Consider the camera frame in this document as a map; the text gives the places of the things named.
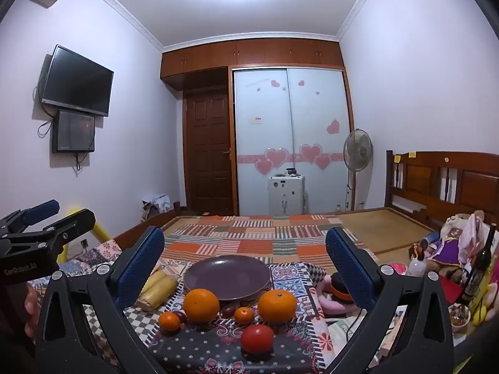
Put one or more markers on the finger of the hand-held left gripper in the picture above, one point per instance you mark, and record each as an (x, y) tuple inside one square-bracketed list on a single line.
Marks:
[(41, 210), (66, 228)]

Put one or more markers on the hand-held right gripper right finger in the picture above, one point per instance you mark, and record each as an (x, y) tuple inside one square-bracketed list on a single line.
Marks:
[(343, 265)]

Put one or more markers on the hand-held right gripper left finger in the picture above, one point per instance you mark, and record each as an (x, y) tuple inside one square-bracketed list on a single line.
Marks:
[(146, 265)]

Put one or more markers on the pale green sugarcane piece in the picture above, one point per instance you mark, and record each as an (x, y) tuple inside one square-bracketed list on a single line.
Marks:
[(153, 286)]

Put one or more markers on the yellow sugarcane piece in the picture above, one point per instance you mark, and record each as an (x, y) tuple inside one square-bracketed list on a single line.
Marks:
[(165, 292)]

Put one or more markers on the small mandarin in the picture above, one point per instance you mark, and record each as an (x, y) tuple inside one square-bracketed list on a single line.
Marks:
[(244, 315), (169, 321)]

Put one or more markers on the large orange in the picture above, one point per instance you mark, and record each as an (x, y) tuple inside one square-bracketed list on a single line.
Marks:
[(201, 305), (277, 306)]

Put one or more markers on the purple plate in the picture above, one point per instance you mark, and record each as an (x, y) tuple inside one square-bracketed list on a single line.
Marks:
[(226, 276)]

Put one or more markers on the red tomato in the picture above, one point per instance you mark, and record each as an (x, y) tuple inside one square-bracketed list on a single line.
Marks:
[(257, 339)]

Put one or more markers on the person's left hand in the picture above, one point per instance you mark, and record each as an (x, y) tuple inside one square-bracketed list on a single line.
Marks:
[(31, 309)]

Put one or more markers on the black and orange hat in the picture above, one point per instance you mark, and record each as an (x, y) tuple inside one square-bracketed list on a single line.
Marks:
[(335, 292)]

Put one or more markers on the wooden footboard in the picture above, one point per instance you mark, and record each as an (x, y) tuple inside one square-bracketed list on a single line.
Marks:
[(132, 232)]

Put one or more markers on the woven straw mat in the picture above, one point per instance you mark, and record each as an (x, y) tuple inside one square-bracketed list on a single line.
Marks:
[(382, 230)]

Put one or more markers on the pile of clothes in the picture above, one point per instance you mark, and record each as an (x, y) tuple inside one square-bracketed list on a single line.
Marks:
[(156, 204)]

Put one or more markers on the dark red jujube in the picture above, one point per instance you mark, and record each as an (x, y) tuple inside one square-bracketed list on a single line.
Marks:
[(228, 310), (181, 316)]

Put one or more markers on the white plastic bottle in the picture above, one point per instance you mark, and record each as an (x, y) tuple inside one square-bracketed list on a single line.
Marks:
[(418, 267)]

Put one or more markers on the white small appliance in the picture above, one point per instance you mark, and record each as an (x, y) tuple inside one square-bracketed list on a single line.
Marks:
[(286, 196)]

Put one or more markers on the striped patchwork blanket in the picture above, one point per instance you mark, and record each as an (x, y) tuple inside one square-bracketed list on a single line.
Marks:
[(249, 237)]

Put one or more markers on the doll in purple dress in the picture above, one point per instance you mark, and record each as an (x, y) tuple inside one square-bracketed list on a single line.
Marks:
[(444, 247)]

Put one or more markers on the tile patterned cloth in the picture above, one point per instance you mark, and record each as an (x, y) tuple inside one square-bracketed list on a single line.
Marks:
[(218, 343)]

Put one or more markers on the red box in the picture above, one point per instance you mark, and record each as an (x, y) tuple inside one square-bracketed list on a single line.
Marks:
[(452, 292)]

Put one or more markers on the standing fan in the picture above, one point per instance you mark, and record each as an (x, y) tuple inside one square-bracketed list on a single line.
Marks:
[(358, 150)]

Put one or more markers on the wooden headboard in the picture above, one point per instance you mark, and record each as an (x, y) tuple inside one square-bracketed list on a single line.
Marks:
[(429, 179)]

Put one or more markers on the bowl of snacks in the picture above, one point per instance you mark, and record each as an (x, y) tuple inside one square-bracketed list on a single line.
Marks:
[(459, 317)]

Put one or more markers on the brown wooden door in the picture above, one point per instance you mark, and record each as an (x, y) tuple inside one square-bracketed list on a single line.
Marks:
[(206, 152)]

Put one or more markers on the pink plastic bag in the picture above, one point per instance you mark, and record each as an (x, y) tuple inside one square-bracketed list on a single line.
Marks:
[(471, 233)]

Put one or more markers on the dark wine bottle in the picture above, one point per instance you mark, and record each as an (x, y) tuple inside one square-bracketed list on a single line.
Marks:
[(477, 276)]

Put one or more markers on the yellow plush toy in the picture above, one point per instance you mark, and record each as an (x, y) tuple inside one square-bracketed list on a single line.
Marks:
[(485, 304)]

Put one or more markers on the sliding wardrobe with hearts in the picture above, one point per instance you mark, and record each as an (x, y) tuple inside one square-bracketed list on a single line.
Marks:
[(292, 124)]

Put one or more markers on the wooden overhead cabinets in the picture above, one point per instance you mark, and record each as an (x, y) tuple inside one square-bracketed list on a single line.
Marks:
[(249, 56)]

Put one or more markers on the wall socket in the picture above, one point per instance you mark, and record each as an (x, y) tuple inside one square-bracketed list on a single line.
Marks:
[(84, 243)]

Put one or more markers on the yellow tube frame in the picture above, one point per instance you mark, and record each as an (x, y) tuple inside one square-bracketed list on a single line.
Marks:
[(102, 235)]

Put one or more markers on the small black wall monitor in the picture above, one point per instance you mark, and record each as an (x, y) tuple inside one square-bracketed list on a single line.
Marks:
[(74, 130)]

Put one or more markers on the black wall television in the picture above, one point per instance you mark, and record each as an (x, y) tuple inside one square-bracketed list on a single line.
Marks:
[(78, 81)]

